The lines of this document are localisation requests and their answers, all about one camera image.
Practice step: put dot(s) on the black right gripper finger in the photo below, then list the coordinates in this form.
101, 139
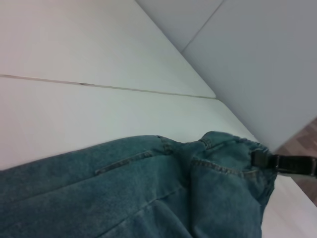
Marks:
287, 164

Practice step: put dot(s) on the blue denim shorts with print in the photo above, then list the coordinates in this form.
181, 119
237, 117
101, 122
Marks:
123, 193

